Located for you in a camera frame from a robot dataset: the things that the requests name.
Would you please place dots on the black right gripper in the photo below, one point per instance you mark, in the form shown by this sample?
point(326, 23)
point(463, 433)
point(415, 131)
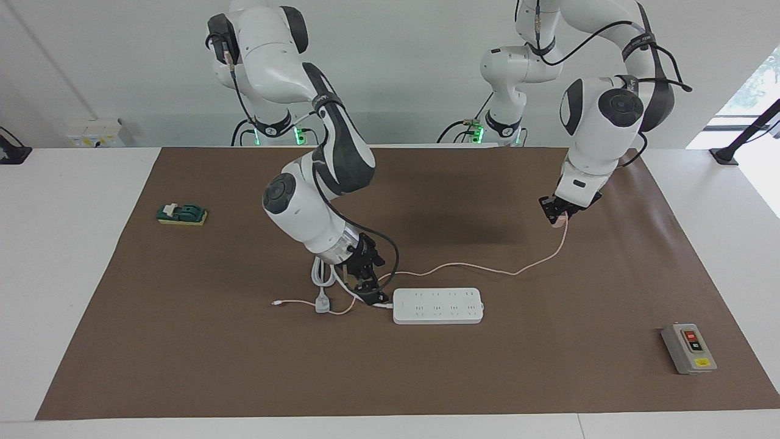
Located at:
point(361, 259)

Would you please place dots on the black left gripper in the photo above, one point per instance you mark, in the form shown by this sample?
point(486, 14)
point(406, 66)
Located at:
point(579, 206)

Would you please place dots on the pink charger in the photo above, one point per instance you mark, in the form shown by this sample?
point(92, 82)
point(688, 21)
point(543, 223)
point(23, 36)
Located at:
point(558, 219)

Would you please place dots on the white power strip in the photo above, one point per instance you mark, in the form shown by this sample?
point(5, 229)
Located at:
point(439, 306)

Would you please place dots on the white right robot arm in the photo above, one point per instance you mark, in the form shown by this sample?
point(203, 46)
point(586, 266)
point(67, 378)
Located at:
point(286, 67)

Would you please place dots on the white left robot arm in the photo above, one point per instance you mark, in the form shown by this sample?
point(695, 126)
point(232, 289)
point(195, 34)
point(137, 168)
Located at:
point(600, 140)

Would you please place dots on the brown table mat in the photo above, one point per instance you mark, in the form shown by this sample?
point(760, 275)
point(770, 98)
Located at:
point(426, 378)

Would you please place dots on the black slanted stand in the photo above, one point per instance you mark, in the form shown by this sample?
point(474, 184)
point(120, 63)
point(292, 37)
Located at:
point(725, 155)

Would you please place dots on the black table clamp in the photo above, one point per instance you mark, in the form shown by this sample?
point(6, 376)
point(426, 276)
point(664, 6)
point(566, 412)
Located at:
point(13, 153)

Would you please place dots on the grey on-off switch box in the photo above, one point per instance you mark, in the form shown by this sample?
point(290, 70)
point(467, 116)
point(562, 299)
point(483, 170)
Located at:
point(688, 349)

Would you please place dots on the white yellow wall box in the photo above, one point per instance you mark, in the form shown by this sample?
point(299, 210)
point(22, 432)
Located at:
point(97, 134)

